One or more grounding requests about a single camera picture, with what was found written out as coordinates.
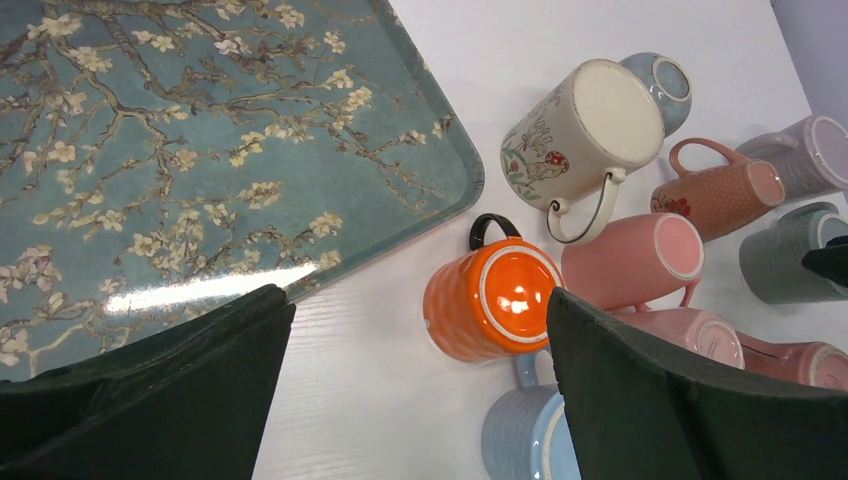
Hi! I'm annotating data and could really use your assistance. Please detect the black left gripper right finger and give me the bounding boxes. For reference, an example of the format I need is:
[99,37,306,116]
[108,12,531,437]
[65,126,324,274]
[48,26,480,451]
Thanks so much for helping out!
[547,287,847,479]

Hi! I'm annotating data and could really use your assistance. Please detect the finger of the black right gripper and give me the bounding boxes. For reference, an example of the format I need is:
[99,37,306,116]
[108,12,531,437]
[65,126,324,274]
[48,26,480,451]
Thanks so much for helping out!
[801,236,847,287]

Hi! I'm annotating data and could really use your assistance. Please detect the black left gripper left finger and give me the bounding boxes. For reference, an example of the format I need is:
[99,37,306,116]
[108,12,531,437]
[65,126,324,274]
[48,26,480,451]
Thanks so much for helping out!
[1,285,296,479]

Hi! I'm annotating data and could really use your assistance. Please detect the faceted pink mug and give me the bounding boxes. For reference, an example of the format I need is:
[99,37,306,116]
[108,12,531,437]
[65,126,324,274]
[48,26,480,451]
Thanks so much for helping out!
[613,308,745,370]

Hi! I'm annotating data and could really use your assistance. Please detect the smooth pink mug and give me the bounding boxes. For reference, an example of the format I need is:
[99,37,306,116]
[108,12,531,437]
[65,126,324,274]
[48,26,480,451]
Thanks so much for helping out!
[561,213,705,311]

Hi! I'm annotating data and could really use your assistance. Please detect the cream floral mug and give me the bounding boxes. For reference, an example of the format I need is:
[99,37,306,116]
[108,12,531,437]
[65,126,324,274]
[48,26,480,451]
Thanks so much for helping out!
[500,59,665,245]

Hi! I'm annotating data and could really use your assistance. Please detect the grey-green mug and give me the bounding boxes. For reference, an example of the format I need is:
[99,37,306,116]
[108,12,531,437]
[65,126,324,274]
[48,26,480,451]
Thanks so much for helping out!
[739,202,847,305]

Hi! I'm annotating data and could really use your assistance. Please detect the lilac ribbed mug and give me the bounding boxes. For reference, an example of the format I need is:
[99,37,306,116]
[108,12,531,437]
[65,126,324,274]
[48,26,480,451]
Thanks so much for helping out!
[736,115,847,202]

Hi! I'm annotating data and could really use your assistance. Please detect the speckled dark pink mug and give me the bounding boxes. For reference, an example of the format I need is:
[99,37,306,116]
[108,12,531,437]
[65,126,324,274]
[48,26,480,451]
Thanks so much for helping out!
[737,332,847,391]

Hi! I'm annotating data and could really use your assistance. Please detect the light blue ribbed mug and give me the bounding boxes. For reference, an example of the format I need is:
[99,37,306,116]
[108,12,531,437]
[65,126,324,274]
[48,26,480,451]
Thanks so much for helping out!
[481,352,581,479]

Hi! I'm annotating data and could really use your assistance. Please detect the salmon dotted mug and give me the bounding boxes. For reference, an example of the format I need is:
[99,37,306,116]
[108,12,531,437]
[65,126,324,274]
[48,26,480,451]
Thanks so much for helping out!
[649,138,786,243]

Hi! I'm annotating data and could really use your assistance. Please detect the grey-blue round mug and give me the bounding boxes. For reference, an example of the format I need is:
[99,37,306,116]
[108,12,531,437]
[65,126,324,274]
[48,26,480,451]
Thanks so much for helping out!
[619,52,693,137]

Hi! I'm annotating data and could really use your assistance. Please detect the blue floral blossom tray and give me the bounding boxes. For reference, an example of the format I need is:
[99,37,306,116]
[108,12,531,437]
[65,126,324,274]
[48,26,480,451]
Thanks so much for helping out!
[1,1,484,381]

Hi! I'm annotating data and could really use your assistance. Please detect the orange mug black handle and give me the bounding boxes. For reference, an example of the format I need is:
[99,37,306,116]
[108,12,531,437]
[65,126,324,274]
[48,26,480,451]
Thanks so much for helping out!
[423,213,565,362]

